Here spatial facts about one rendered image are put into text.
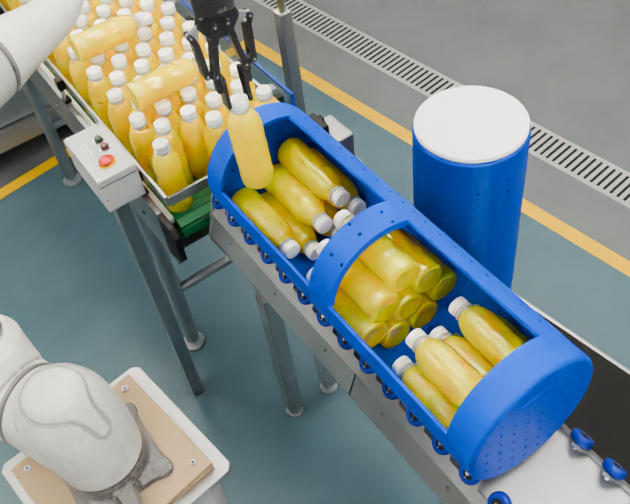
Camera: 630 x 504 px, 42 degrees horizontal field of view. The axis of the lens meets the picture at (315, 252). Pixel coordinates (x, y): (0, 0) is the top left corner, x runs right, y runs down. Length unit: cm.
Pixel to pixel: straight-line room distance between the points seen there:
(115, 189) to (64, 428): 77
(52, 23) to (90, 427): 62
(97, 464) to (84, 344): 168
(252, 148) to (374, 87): 220
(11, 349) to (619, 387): 180
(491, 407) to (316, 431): 141
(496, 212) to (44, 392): 119
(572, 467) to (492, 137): 79
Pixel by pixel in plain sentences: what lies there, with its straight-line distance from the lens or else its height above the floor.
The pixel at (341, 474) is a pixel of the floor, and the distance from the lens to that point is 262.
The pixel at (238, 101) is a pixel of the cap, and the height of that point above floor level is 137.
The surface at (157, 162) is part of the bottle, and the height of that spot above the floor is 107.
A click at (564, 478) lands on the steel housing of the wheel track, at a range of 161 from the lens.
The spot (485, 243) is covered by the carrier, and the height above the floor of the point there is 74.
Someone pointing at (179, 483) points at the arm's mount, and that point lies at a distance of 154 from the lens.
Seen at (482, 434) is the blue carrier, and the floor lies 117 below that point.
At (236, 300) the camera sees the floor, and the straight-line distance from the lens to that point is 303.
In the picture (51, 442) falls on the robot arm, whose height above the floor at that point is 124.
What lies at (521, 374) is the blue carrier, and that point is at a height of 123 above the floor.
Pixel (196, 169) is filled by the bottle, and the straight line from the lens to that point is 215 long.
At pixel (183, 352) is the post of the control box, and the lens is 263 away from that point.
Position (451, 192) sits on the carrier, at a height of 93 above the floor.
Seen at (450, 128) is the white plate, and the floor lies 104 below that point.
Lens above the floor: 237
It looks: 49 degrees down
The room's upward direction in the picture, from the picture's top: 9 degrees counter-clockwise
